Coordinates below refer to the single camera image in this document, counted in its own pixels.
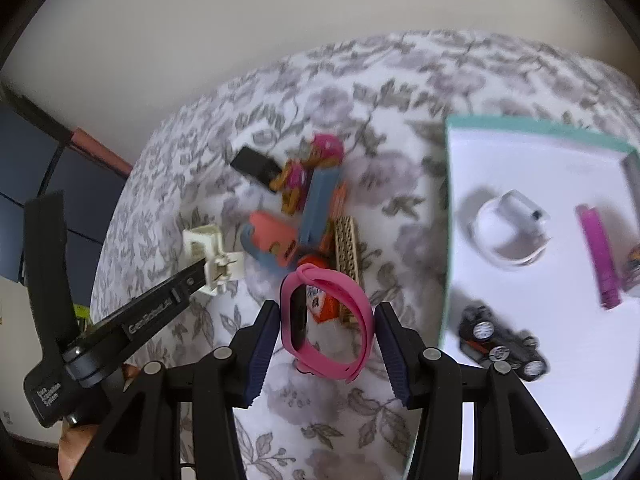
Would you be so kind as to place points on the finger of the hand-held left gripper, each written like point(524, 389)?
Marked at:
point(192, 280)

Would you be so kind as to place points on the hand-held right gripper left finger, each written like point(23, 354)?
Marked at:
point(261, 355)

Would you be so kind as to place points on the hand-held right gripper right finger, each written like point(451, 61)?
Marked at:
point(396, 355)

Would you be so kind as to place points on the cream plastic frame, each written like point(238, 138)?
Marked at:
point(200, 240)

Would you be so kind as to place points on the pink wristband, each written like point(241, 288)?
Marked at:
point(330, 280)

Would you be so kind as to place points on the black toy car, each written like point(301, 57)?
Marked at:
point(500, 345)

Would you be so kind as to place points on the black power adapter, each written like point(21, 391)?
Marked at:
point(252, 162)

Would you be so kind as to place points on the pink orange toy figure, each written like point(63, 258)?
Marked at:
point(327, 150)

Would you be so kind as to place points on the white wristband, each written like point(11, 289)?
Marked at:
point(520, 210)

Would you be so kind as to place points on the purple plastic stick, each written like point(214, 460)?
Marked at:
point(597, 250)

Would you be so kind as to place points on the teal cardboard tray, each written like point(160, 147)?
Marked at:
point(550, 170)

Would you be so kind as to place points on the person's left hand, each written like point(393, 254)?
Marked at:
point(75, 452)

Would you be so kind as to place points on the green box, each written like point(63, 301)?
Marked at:
point(82, 317)

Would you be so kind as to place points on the orange tube with white label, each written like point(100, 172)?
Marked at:
point(330, 312)

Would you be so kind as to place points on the pink and blue toy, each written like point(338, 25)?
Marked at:
point(270, 232)

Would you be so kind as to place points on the beige studded brick plate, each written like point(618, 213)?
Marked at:
point(347, 245)

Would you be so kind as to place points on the dark blue cabinet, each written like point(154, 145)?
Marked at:
point(30, 160)

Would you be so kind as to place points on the reddish brown board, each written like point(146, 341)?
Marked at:
point(100, 152)

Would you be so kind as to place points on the blue block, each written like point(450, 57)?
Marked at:
point(320, 200)

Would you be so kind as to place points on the orange block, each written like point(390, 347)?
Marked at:
point(341, 200)

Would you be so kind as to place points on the floral grey white blanket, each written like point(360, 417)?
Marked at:
point(350, 75)

